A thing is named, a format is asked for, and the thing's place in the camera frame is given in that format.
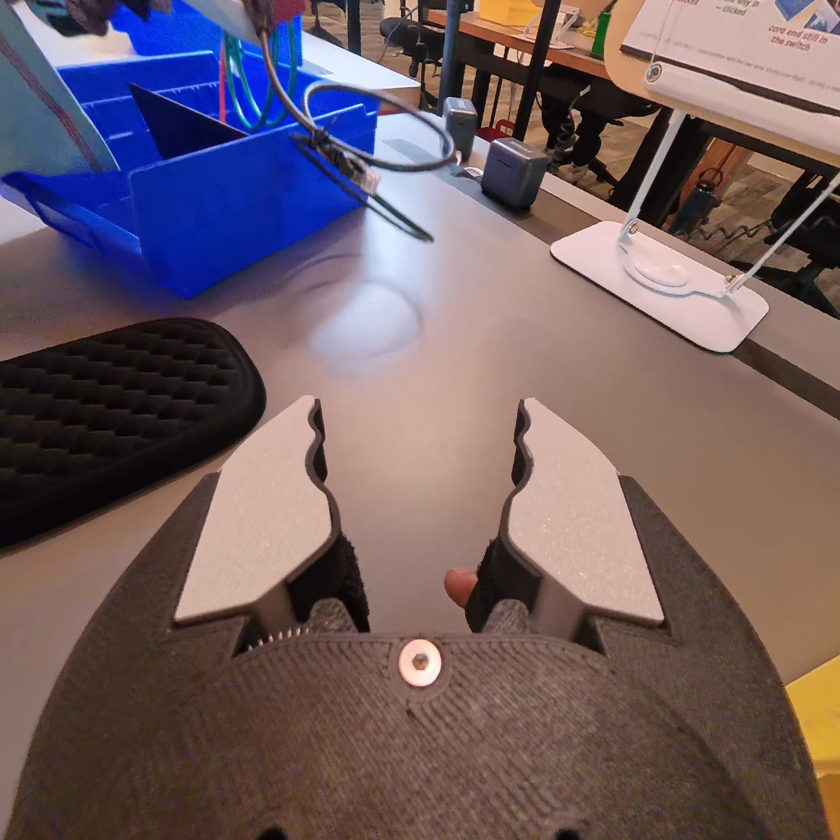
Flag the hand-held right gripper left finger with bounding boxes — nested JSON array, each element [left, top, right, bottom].
[[172, 394, 343, 631]]

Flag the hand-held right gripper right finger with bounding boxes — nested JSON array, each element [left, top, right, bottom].
[[499, 397, 666, 635]]

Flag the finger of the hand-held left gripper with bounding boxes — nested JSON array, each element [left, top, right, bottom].
[[185, 0, 265, 46]]

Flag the green ethernet cable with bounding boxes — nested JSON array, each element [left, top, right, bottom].
[[222, 21, 301, 132]]

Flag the black ethernet cable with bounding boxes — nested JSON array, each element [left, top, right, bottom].
[[258, 25, 462, 245]]

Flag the yellow storage bin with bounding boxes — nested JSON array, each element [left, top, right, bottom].
[[784, 660, 840, 840]]

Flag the wooden office desk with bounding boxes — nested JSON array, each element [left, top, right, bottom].
[[425, 8, 840, 175]]

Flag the person's right hand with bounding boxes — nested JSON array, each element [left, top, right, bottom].
[[444, 567, 479, 609]]

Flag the black bin divider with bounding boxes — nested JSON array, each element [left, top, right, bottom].
[[128, 83, 252, 161]]

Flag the black dimpled wrist pad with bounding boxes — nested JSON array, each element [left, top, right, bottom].
[[0, 317, 268, 550]]

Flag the black light stand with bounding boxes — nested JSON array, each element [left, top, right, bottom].
[[437, 0, 476, 101]]

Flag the grey charger box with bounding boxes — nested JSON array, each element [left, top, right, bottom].
[[441, 96, 481, 156], [479, 136, 550, 212]]

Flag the white board stand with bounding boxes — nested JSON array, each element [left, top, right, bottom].
[[549, 107, 840, 357]]

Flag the black pole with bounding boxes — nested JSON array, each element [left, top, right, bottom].
[[511, 0, 563, 143]]

